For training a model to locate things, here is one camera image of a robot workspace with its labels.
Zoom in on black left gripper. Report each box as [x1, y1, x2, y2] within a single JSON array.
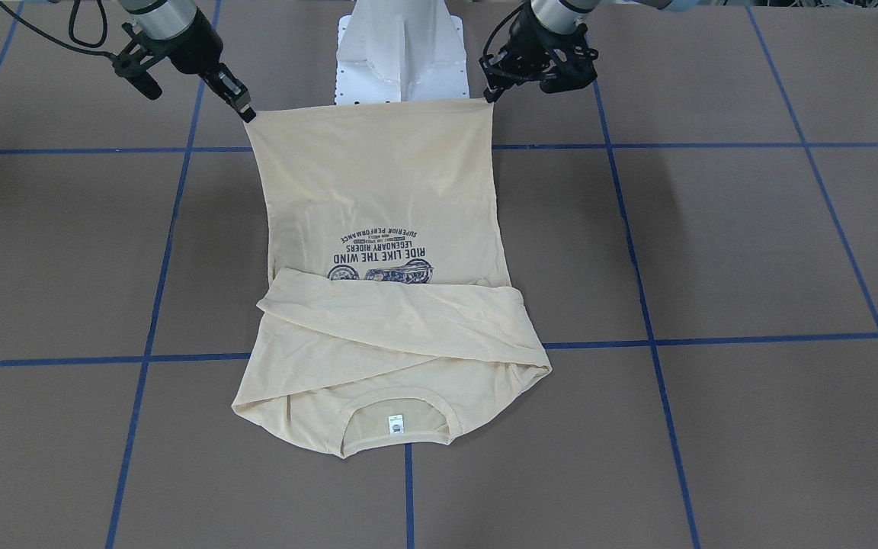
[[479, 8, 598, 104]]

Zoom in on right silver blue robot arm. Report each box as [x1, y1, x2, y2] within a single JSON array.
[[112, 1, 257, 123]]

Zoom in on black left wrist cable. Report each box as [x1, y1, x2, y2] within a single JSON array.
[[479, 8, 524, 69]]

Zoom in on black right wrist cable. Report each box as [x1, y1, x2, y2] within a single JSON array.
[[0, 0, 123, 58]]

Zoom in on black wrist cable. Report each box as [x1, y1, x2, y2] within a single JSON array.
[[0, 0, 123, 58], [479, 8, 524, 69]]

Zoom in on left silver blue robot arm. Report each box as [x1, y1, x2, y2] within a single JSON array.
[[479, 1, 599, 104]]

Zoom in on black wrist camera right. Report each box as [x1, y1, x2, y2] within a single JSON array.
[[112, 42, 164, 101]]

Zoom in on cream long-sleeve printed shirt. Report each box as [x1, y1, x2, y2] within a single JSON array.
[[231, 98, 552, 458]]

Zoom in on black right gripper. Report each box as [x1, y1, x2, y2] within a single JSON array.
[[123, 15, 257, 123]]

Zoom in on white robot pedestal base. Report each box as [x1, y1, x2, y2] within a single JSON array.
[[334, 1, 470, 105]]

